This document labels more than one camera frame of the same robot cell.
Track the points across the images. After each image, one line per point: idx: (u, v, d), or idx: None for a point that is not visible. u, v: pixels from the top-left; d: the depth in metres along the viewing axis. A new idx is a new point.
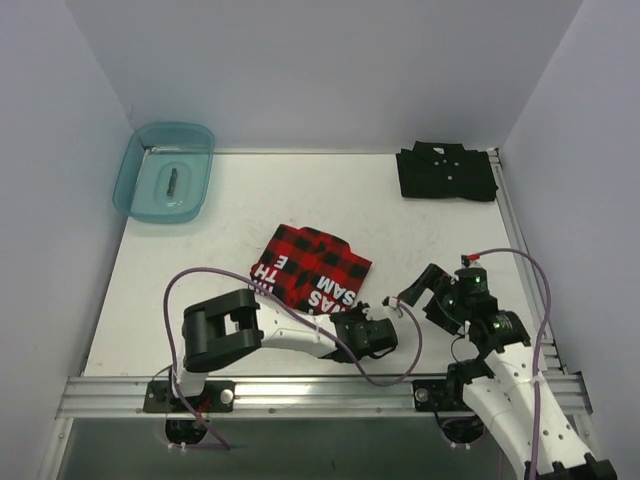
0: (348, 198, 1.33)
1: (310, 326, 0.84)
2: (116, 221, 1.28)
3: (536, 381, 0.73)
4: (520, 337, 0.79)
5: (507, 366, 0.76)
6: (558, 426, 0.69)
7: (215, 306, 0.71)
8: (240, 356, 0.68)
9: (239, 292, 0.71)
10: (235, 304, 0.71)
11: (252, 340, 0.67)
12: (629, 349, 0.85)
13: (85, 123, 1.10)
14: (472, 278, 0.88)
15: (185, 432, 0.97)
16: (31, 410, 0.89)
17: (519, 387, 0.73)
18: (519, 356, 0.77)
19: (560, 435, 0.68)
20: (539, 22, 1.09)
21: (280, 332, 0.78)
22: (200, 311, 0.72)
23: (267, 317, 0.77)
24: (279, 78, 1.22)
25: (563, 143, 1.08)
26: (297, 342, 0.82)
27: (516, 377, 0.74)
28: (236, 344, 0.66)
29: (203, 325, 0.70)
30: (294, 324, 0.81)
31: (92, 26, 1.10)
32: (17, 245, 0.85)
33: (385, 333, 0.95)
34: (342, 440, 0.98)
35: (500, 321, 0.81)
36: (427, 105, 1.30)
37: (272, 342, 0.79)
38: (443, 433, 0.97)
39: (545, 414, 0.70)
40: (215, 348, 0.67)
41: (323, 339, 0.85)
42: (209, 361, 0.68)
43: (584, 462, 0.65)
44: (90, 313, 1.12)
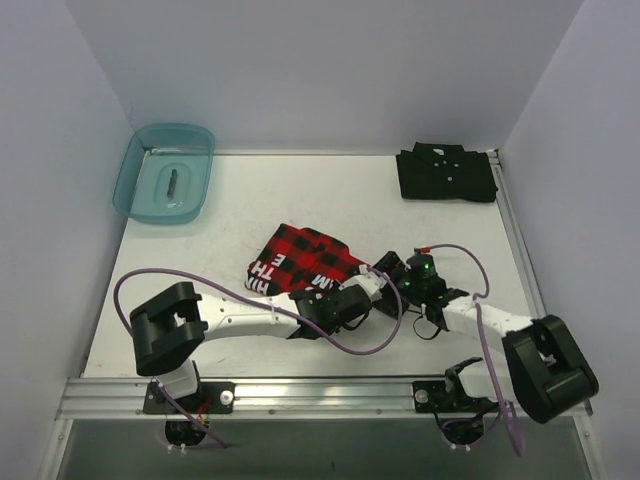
0: (348, 199, 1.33)
1: (265, 308, 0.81)
2: (116, 221, 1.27)
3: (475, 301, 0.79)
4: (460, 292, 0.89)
5: (456, 308, 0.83)
6: (502, 314, 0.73)
7: (156, 305, 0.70)
8: (188, 350, 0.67)
9: (177, 287, 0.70)
10: (174, 300, 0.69)
11: (195, 332, 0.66)
12: (629, 351, 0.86)
13: (84, 124, 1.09)
14: (423, 265, 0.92)
15: (185, 433, 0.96)
16: (31, 412, 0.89)
17: (467, 314, 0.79)
18: (462, 299, 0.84)
19: (507, 317, 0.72)
20: (540, 25, 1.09)
21: (228, 318, 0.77)
22: (143, 313, 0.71)
23: (210, 306, 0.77)
24: (280, 78, 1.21)
25: (563, 145, 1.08)
26: (254, 325, 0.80)
27: (463, 309, 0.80)
28: (179, 339, 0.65)
29: (148, 327, 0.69)
30: (243, 308, 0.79)
31: (92, 26, 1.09)
32: (17, 247, 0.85)
33: (353, 298, 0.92)
34: (341, 441, 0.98)
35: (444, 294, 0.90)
36: (429, 106, 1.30)
37: (224, 330, 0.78)
38: (443, 434, 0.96)
39: (488, 315, 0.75)
40: (160, 348, 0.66)
41: (281, 318, 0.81)
42: (158, 362, 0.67)
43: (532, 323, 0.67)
44: (89, 314, 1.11)
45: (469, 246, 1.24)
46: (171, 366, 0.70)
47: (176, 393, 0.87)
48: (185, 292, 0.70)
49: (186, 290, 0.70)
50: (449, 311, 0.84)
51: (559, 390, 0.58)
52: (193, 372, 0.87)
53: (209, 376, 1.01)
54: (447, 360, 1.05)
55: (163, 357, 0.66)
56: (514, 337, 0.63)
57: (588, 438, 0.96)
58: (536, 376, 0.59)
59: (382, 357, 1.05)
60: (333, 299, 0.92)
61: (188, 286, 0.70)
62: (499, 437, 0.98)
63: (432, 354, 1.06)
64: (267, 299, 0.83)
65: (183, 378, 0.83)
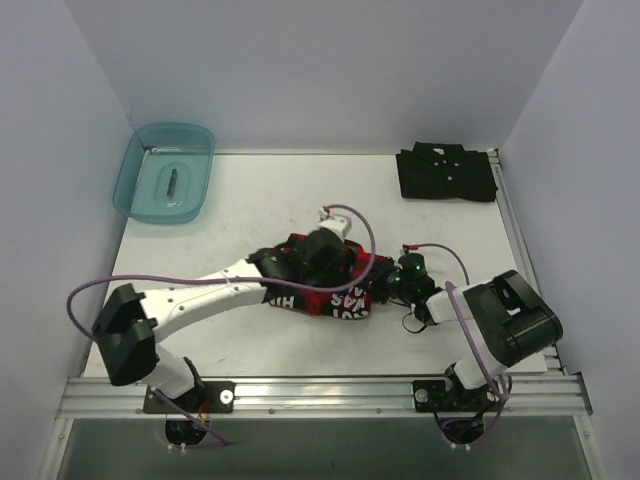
0: (347, 198, 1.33)
1: (220, 282, 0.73)
2: (116, 221, 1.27)
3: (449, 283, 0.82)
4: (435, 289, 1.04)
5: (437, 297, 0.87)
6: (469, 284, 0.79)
7: (107, 316, 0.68)
8: (150, 346, 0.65)
9: (118, 292, 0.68)
10: (119, 305, 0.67)
11: (146, 329, 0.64)
12: (628, 350, 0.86)
13: (84, 124, 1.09)
14: (413, 266, 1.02)
15: (185, 432, 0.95)
16: (30, 412, 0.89)
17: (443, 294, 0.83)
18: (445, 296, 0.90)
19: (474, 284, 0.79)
20: (540, 23, 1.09)
21: (180, 307, 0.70)
22: (98, 328, 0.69)
23: (156, 302, 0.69)
24: (280, 77, 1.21)
25: (563, 144, 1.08)
26: (211, 303, 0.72)
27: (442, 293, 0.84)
28: (132, 341, 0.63)
29: (107, 340, 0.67)
30: (196, 291, 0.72)
31: (92, 26, 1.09)
32: (16, 247, 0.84)
33: (320, 242, 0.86)
34: (341, 442, 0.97)
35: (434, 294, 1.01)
36: (429, 105, 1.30)
37: (180, 321, 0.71)
38: (443, 434, 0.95)
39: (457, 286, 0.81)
40: (120, 355, 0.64)
41: (241, 288, 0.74)
42: (125, 367, 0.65)
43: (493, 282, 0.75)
44: (89, 314, 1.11)
45: (470, 245, 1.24)
46: (144, 366, 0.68)
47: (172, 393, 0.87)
48: (128, 294, 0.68)
49: (127, 292, 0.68)
50: (433, 300, 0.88)
51: (523, 333, 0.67)
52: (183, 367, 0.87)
53: (209, 376, 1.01)
54: (446, 359, 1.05)
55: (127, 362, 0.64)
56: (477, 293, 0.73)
57: (588, 437, 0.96)
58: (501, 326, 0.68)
59: (383, 356, 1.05)
60: (302, 249, 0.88)
61: (129, 287, 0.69)
62: (500, 437, 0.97)
63: (432, 353, 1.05)
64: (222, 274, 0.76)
65: (171, 378, 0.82)
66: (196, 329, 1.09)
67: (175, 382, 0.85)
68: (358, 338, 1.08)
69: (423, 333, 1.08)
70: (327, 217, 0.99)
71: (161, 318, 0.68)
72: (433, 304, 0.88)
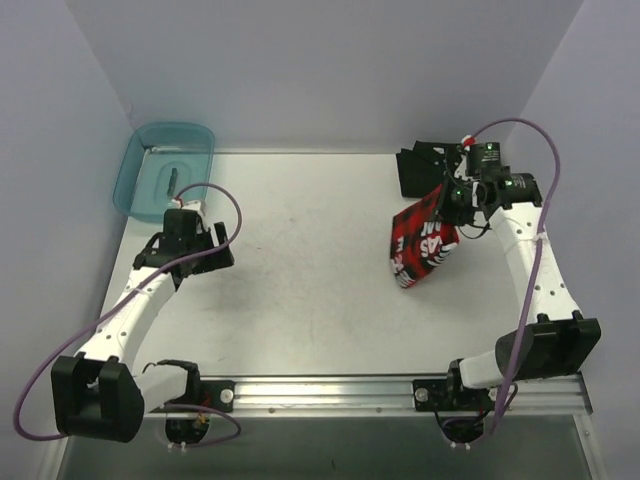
0: (347, 198, 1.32)
1: (133, 295, 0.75)
2: (117, 220, 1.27)
3: (539, 239, 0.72)
4: (531, 198, 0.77)
5: (512, 223, 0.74)
6: (552, 283, 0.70)
7: (64, 402, 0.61)
8: (129, 379, 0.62)
9: (55, 373, 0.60)
10: (66, 380, 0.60)
11: (113, 369, 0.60)
12: (628, 349, 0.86)
13: (85, 123, 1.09)
14: (484, 146, 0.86)
15: (185, 432, 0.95)
16: (31, 412, 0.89)
17: (520, 245, 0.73)
18: (525, 214, 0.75)
19: (552, 291, 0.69)
20: (540, 23, 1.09)
21: (124, 334, 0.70)
22: (66, 418, 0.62)
23: (99, 350, 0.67)
24: (280, 76, 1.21)
25: (564, 143, 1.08)
26: (141, 315, 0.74)
27: (519, 234, 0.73)
28: (112, 388, 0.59)
29: (85, 415, 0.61)
30: (121, 316, 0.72)
31: (92, 26, 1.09)
32: (16, 247, 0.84)
33: (180, 213, 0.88)
34: (341, 441, 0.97)
35: (512, 180, 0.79)
36: (429, 105, 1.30)
37: (129, 348, 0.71)
38: (443, 433, 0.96)
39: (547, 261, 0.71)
40: (112, 409, 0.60)
41: (151, 287, 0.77)
42: (124, 415, 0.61)
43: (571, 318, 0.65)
44: (90, 314, 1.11)
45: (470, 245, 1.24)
46: (138, 400, 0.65)
47: (178, 393, 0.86)
48: (68, 364, 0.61)
49: (64, 363, 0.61)
50: (502, 216, 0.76)
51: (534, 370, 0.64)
52: (168, 368, 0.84)
53: (209, 375, 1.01)
54: (447, 359, 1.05)
55: (121, 409, 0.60)
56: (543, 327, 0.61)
57: (588, 436, 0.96)
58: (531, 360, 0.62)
59: (383, 355, 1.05)
60: (168, 230, 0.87)
61: (61, 358, 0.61)
62: (501, 436, 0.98)
63: (433, 353, 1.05)
64: (126, 291, 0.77)
65: (171, 377, 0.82)
66: (197, 328, 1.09)
67: (174, 382, 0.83)
68: (358, 338, 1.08)
69: (423, 332, 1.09)
70: (180, 206, 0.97)
71: (115, 354, 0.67)
72: (503, 222, 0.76)
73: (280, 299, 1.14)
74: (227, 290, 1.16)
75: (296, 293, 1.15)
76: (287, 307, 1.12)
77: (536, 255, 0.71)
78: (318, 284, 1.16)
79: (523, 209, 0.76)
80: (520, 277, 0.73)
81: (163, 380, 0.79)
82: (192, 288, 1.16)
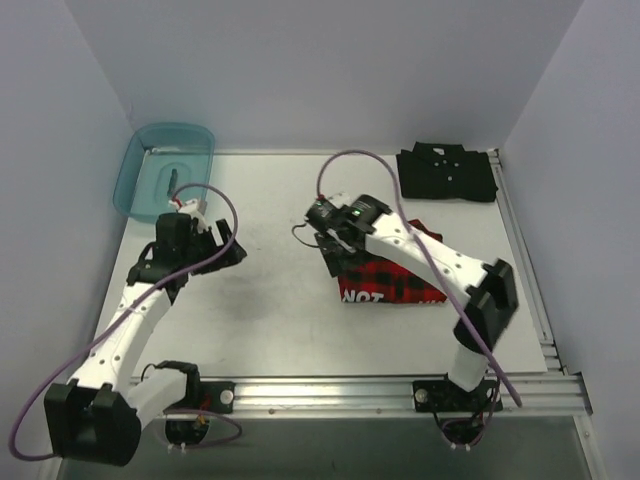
0: (347, 198, 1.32)
1: (126, 315, 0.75)
2: (117, 221, 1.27)
3: (414, 235, 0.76)
4: (381, 210, 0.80)
5: (385, 238, 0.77)
6: (451, 260, 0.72)
7: (59, 430, 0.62)
8: (123, 407, 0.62)
9: (48, 402, 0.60)
10: (61, 407, 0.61)
11: (106, 397, 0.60)
12: (627, 351, 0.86)
13: (85, 125, 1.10)
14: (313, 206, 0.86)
15: (185, 433, 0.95)
16: (31, 414, 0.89)
17: (404, 250, 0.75)
18: (390, 224, 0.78)
19: (458, 265, 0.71)
20: (539, 23, 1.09)
21: (117, 358, 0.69)
22: (64, 444, 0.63)
23: (92, 376, 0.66)
24: (280, 77, 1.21)
25: (564, 143, 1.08)
26: (136, 338, 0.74)
27: (397, 243, 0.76)
28: (104, 417, 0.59)
29: (79, 442, 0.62)
30: (115, 338, 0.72)
31: (92, 27, 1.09)
32: (16, 246, 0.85)
33: (171, 226, 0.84)
34: (342, 442, 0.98)
35: (358, 207, 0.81)
36: (429, 105, 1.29)
37: (124, 371, 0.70)
38: (443, 434, 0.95)
39: (426, 244, 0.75)
40: (107, 438, 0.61)
41: (146, 306, 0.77)
42: (119, 442, 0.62)
43: (486, 272, 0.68)
44: (89, 315, 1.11)
45: (471, 245, 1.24)
46: (134, 424, 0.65)
47: (176, 396, 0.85)
48: (62, 391, 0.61)
49: (58, 392, 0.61)
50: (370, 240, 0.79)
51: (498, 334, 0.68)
52: (167, 374, 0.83)
53: (210, 376, 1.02)
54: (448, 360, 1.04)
55: (117, 433, 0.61)
56: (474, 297, 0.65)
57: (588, 437, 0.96)
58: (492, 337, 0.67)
59: (383, 356, 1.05)
60: (162, 240, 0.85)
61: (56, 387, 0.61)
62: (499, 436, 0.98)
63: (433, 353, 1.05)
64: (120, 310, 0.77)
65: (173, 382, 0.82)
66: (197, 329, 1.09)
67: (173, 387, 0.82)
68: (358, 338, 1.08)
69: (424, 332, 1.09)
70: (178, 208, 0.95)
71: (109, 379, 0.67)
72: (374, 247, 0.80)
73: (281, 299, 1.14)
74: (228, 290, 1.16)
75: (296, 293, 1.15)
76: (286, 307, 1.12)
77: (419, 246, 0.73)
78: (318, 285, 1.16)
79: (384, 221, 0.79)
80: (425, 271, 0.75)
81: (161, 392, 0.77)
82: (192, 289, 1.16)
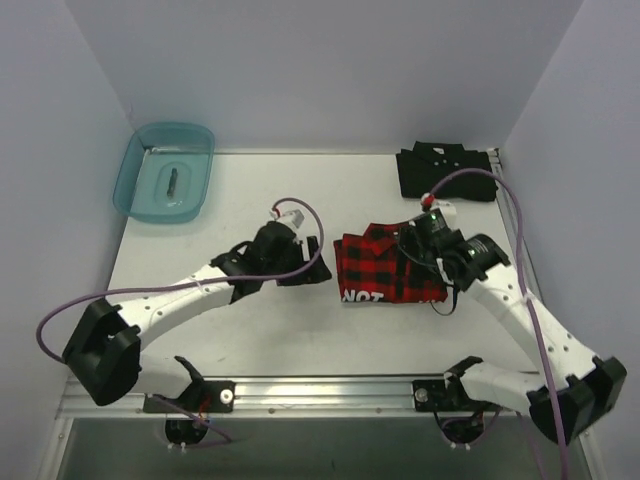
0: (347, 198, 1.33)
1: (190, 286, 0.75)
2: (117, 221, 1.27)
3: (528, 299, 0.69)
4: (499, 258, 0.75)
5: (495, 291, 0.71)
6: (561, 339, 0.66)
7: (79, 337, 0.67)
8: (132, 357, 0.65)
9: (93, 308, 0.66)
10: (92, 322, 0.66)
11: (130, 337, 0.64)
12: (628, 350, 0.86)
13: (85, 124, 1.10)
14: (430, 216, 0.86)
15: (185, 432, 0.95)
16: (31, 412, 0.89)
17: (511, 310, 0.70)
18: (504, 277, 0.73)
19: (565, 347, 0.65)
20: (539, 23, 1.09)
21: (158, 313, 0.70)
22: (69, 355, 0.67)
23: (133, 313, 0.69)
24: (280, 77, 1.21)
25: (564, 142, 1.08)
26: (183, 309, 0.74)
27: (506, 301, 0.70)
28: (115, 352, 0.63)
29: (82, 360, 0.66)
30: (169, 297, 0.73)
31: (92, 27, 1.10)
32: (16, 247, 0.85)
33: (271, 236, 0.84)
34: (341, 444, 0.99)
35: (475, 247, 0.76)
36: (429, 104, 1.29)
37: (158, 328, 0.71)
38: (443, 433, 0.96)
39: (540, 315, 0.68)
40: (103, 372, 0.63)
41: (211, 289, 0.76)
42: (110, 383, 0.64)
43: (594, 368, 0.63)
44: (89, 314, 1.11)
45: None
46: (129, 378, 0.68)
47: (169, 391, 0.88)
48: (105, 308, 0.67)
49: (102, 306, 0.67)
50: (480, 287, 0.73)
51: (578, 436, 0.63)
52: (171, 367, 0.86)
53: (210, 375, 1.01)
54: (448, 360, 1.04)
55: (114, 371, 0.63)
56: (576, 387, 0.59)
57: (588, 437, 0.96)
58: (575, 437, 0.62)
59: (383, 356, 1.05)
60: (257, 244, 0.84)
61: (103, 302, 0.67)
62: (499, 436, 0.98)
63: (433, 353, 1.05)
64: (189, 279, 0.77)
65: (170, 377, 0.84)
66: (196, 329, 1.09)
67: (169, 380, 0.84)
68: (358, 337, 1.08)
69: (423, 332, 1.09)
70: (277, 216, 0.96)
71: (141, 325, 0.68)
72: (479, 292, 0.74)
73: (281, 299, 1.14)
74: None
75: (296, 293, 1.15)
76: (287, 307, 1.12)
77: (531, 315, 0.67)
78: (318, 284, 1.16)
79: (502, 271, 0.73)
80: (526, 339, 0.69)
81: (161, 374, 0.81)
82: None
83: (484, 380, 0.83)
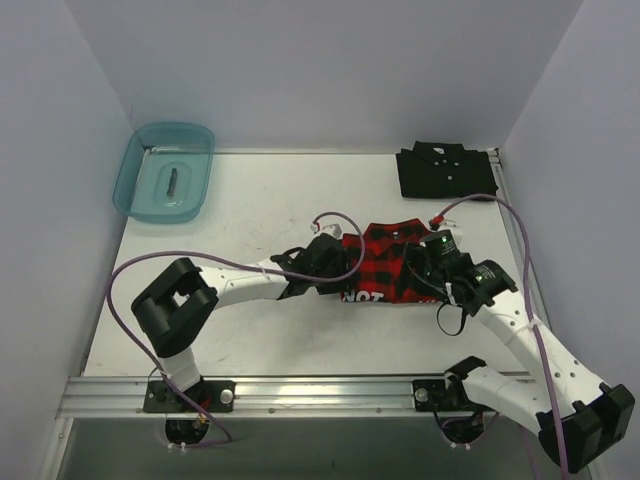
0: (347, 198, 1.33)
1: (257, 270, 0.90)
2: (117, 220, 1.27)
3: (534, 325, 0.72)
4: (506, 284, 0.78)
5: (502, 316, 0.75)
6: (567, 365, 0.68)
7: (156, 286, 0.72)
8: (203, 316, 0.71)
9: (177, 263, 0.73)
10: (178, 275, 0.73)
11: (209, 297, 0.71)
12: (629, 350, 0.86)
13: (84, 123, 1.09)
14: (439, 240, 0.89)
15: (185, 432, 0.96)
16: (31, 411, 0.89)
17: (518, 336, 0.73)
18: (511, 303, 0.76)
19: (571, 373, 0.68)
20: (539, 23, 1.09)
21: (230, 284, 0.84)
22: (146, 299, 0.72)
23: (211, 277, 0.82)
24: (279, 77, 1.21)
25: (564, 142, 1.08)
26: (248, 287, 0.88)
27: (513, 326, 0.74)
28: (195, 306, 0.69)
29: (154, 309, 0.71)
30: (239, 274, 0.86)
31: (92, 26, 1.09)
32: (15, 247, 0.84)
33: (323, 247, 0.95)
34: (341, 442, 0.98)
35: (482, 273, 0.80)
36: (429, 104, 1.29)
37: (227, 294, 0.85)
38: (442, 433, 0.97)
39: (548, 342, 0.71)
40: (176, 323, 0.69)
41: (272, 278, 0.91)
42: (178, 335, 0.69)
43: (600, 394, 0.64)
44: (89, 313, 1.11)
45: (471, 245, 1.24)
46: (189, 338, 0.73)
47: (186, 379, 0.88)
48: (187, 266, 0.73)
49: (185, 264, 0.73)
50: (488, 314, 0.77)
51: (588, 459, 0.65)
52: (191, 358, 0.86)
53: (210, 375, 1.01)
54: (448, 359, 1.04)
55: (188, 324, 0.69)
56: (583, 414, 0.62)
57: None
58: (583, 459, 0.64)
59: (383, 355, 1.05)
60: (309, 251, 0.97)
61: (185, 260, 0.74)
62: (498, 437, 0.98)
63: (434, 353, 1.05)
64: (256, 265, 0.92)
65: (189, 366, 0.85)
66: None
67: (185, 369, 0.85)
68: (358, 337, 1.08)
69: (423, 332, 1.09)
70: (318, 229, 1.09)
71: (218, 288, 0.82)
72: (486, 318, 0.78)
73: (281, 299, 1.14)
74: None
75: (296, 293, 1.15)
76: (287, 307, 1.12)
77: (538, 341, 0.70)
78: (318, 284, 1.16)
79: (510, 298, 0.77)
80: (533, 364, 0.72)
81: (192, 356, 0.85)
82: None
83: (488, 389, 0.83)
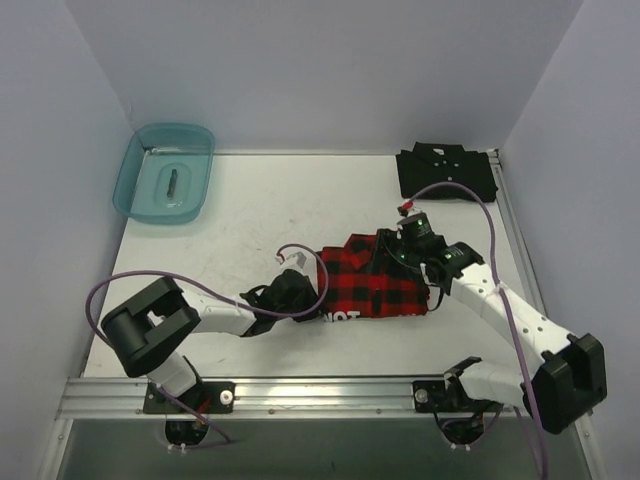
0: (347, 198, 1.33)
1: (230, 302, 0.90)
2: (116, 221, 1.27)
3: (500, 288, 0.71)
4: (474, 259, 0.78)
5: (471, 286, 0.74)
6: (534, 320, 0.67)
7: (133, 303, 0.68)
8: (180, 338, 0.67)
9: (160, 281, 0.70)
10: (159, 293, 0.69)
11: (190, 316, 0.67)
12: (629, 350, 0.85)
13: (85, 124, 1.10)
14: (415, 222, 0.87)
15: (185, 432, 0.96)
16: (31, 412, 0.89)
17: (487, 301, 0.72)
18: (480, 273, 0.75)
19: (539, 328, 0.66)
20: (539, 24, 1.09)
21: (208, 308, 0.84)
22: (121, 313, 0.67)
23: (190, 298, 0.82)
24: (279, 78, 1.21)
25: (564, 143, 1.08)
26: (221, 317, 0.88)
27: (481, 292, 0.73)
28: (176, 325, 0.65)
29: (126, 327, 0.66)
30: (216, 303, 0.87)
31: (92, 28, 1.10)
32: (15, 247, 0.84)
33: (284, 286, 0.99)
34: (343, 443, 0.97)
35: (451, 251, 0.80)
36: (428, 105, 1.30)
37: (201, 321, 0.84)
38: (443, 434, 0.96)
39: (514, 303, 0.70)
40: (153, 341, 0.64)
41: (243, 312, 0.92)
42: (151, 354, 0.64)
43: (568, 343, 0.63)
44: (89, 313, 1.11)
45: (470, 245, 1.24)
46: (158, 362, 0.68)
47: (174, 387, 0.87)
48: (171, 285, 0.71)
49: (166, 283, 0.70)
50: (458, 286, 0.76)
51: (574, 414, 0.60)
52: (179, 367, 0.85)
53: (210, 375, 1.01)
54: (448, 359, 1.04)
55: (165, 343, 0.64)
56: (552, 362, 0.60)
57: (588, 438, 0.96)
58: (567, 415, 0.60)
59: (382, 356, 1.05)
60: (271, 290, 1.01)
61: (168, 279, 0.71)
62: (498, 437, 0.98)
63: (433, 354, 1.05)
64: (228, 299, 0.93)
65: (176, 374, 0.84)
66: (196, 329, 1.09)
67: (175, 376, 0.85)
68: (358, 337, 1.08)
69: (423, 332, 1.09)
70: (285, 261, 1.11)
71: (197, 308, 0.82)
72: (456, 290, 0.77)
73: None
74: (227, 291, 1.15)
75: None
76: None
77: (504, 302, 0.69)
78: None
79: (478, 270, 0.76)
80: (504, 326, 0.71)
81: (180, 364, 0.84)
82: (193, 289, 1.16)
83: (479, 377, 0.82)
